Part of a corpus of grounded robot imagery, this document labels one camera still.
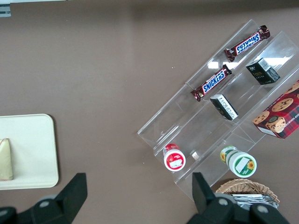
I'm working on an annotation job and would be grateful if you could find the green lid yogurt cup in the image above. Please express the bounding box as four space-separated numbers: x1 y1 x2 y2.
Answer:
220 145 258 179

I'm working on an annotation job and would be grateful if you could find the oval tan wicker basket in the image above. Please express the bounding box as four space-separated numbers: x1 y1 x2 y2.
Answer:
214 178 280 209

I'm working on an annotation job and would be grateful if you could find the red lid yogurt cup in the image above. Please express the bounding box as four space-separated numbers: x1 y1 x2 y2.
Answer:
163 143 187 172

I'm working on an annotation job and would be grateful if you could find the red tartan cookie box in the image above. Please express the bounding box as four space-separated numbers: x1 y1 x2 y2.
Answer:
253 79 299 140

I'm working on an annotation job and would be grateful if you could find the cream plastic tray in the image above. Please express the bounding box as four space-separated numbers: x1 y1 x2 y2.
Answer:
0 113 59 190

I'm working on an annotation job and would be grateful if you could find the triangle sandwich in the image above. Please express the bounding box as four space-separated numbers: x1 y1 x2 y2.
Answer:
0 138 14 181

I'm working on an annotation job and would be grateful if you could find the Snickers chocolate bar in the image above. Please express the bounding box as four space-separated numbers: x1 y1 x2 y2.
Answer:
191 64 233 103
224 25 272 62

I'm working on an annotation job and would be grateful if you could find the small black carton box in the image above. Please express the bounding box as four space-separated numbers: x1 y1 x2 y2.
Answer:
245 57 281 85
209 93 239 121

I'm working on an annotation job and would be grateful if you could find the clear acrylic stepped display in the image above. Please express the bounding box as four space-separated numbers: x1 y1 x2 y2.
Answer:
137 19 299 203

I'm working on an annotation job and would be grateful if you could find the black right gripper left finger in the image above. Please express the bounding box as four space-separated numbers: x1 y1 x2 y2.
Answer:
0 172 88 224

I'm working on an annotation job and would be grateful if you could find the grey metal bracket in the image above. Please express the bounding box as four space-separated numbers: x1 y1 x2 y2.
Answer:
0 3 12 18

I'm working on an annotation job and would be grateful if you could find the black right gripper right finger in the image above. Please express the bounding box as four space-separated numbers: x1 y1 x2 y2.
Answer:
186 172 290 224

